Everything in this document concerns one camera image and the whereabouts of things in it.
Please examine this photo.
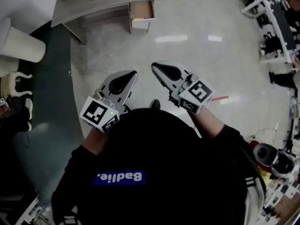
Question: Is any white frame long desk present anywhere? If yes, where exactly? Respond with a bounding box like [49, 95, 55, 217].
[241, 0, 300, 65]

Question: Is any black office chair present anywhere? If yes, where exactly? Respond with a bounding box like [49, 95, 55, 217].
[260, 32, 282, 57]
[256, 13, 272, 28]

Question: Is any person's right forearm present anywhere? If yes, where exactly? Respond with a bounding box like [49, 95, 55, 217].
[188, 105, 225, 139]

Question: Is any white ornate chair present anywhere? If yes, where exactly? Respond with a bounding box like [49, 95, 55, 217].
[0, 71, 33, 98]

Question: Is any person's black sweatshirt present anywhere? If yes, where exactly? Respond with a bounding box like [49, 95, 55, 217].
[51, 108, 267, 225]

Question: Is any white fluted pedestal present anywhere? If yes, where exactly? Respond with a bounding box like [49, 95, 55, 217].
[0, 17, 47, 63]

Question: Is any person's left forearm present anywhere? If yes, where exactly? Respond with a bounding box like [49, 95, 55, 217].
[82, 127, 111, 156]

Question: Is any wooden drawer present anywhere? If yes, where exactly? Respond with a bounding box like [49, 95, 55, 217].
[128, 0, 157, 34]

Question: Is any white shelf rack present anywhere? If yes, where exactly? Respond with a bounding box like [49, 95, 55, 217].
[263, 179, 300, 220]

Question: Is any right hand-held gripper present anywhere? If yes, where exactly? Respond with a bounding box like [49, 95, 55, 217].
[151, 60, 215, 115]

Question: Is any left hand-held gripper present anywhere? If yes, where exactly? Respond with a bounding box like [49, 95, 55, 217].
[79, 69, 138, 134]

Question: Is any grey wooden desk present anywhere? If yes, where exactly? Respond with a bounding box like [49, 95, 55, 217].
[48, 0, 166, 44]

